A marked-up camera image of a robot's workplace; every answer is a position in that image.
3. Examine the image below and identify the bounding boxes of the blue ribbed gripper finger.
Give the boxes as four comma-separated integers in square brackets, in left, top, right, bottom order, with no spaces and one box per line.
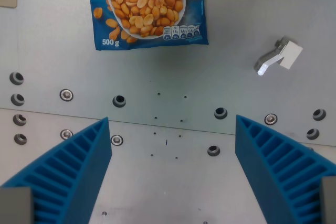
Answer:
[0,116,113,224]
[234,114,336,224]

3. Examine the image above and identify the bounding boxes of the silver countersunk screw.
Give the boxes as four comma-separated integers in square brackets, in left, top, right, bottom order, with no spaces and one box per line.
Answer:
[264,113,278,125]
[110,134,124,146]
[59,88,74,102]
[60,129,74,140]

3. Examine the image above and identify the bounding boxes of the grey threaded insert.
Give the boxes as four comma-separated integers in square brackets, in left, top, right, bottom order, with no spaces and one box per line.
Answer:
[12,113,27,126]
[207,144,221,157]
[306,127,321,141]
[214,106,228,121]
[14,132,28,145]
[312,108,327,122]
[112,94,127,109]

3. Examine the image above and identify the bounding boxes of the blue peanut bag 500 g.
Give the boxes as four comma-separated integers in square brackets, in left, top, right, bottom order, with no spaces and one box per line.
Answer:
[87,0,209,51]

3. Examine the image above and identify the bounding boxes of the small grey metal bracket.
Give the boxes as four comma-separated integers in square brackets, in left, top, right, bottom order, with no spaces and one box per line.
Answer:
[254,36,304,76]

